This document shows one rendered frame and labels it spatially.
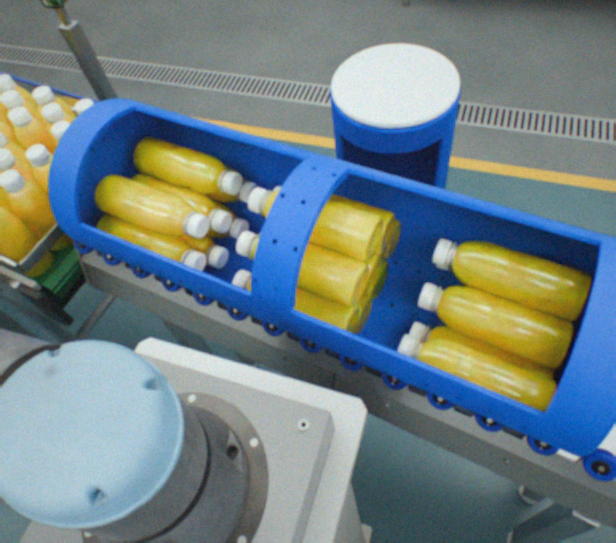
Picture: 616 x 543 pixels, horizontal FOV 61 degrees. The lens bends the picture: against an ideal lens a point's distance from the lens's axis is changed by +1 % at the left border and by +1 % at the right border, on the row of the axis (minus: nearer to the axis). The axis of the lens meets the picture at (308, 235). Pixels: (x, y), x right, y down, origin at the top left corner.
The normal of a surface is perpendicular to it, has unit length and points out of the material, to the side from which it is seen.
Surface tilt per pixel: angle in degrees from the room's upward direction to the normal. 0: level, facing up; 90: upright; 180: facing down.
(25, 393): 8
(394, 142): 90
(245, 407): 1
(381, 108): 0
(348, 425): 0
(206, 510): 73
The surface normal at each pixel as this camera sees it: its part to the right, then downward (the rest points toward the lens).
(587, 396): -0.43, 0.24
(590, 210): -0.11, -0.58
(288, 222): -0.34, -0.22
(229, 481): 0.91, -0.15
